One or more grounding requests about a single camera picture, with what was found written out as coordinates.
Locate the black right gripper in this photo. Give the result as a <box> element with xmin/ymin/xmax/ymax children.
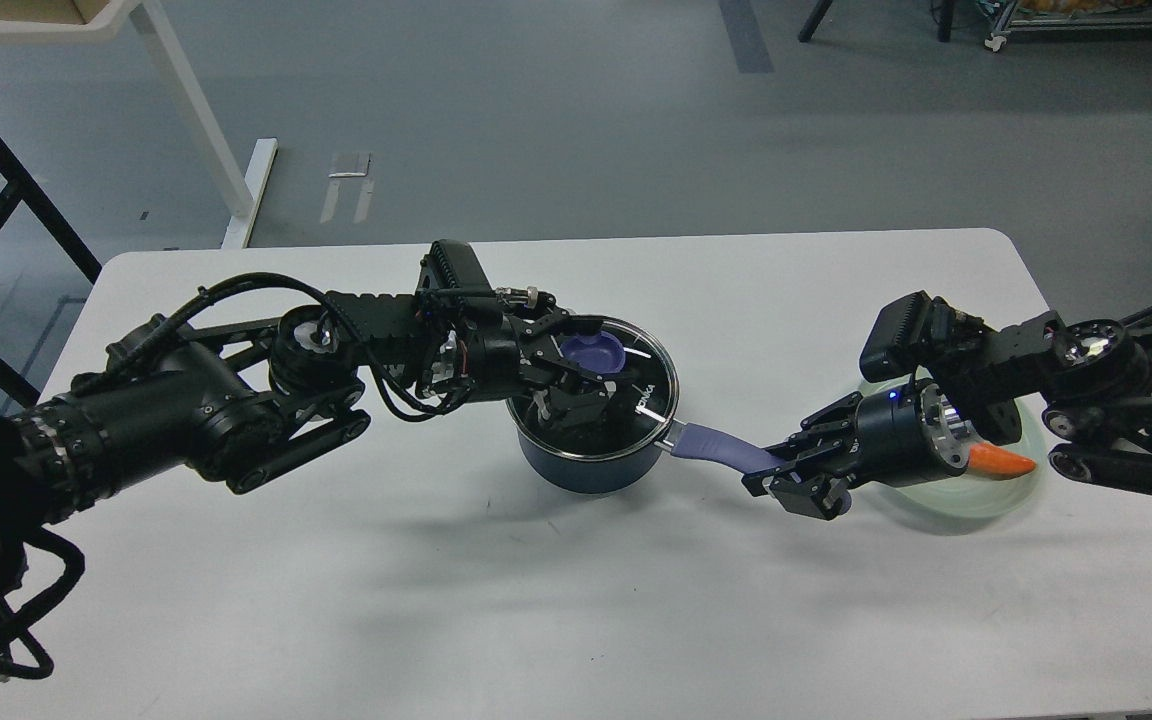
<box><xmin>742</xmin><ymin>384</ymin><xmax>972</xmax><ymax>521</ymax></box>

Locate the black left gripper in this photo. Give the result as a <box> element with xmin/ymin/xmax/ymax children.
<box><xmin>426</xmin><ymin>287</ymin><xmax>626</xmax><ymax>433</ymax></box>

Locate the glass pot lid purple knob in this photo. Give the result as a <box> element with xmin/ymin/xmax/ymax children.
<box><xmin>508</xmin><ymin>316</ymin><xmax>681</xmax><ymax>463</ymax></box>

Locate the dark blue saucepan purple handle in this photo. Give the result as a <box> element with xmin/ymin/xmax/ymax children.
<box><xmin>508</xmin><ymin>316</ymin><xmax>787</xmax><ymax>495</ymax></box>

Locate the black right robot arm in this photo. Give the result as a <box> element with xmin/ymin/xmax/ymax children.
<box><xmin>742</xmin><ymin>291</ymin><xmax>1152</xmax><ymax>520</ymax></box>

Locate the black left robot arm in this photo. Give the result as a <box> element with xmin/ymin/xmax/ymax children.
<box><xmin>0</xmin><ymin>241</ymin><xmax>636</xmax><ymax>682</ymax></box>

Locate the pale green glass plate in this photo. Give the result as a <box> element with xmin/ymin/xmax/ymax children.
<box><xmin>878</xmin><ymin>400</ymin><xmax>1047</xmax><ymax>521</ymax></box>

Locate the orange toy carrot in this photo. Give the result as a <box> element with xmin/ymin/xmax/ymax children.
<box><xmin>967</xmin><ymin>442</ymin><xmax>1036</xmax><ymax>480</ymax></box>

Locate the black chair leg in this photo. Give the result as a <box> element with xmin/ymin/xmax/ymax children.
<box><xmin>797</xmin><ymin>0</ymin><xmax>835</xmax><ymax>44</ymax></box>

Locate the metal wheeled cart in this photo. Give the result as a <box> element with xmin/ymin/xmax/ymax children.
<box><xmin>975</xmin><ymin>1</ymin><xmax>1152</xmax><ymax>53</ymax></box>

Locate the white table frame background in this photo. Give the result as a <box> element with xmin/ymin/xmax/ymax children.
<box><xmin>0</xmin><ymin>1</ymin><xmax>278</xmax><ymax>256</ymax></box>

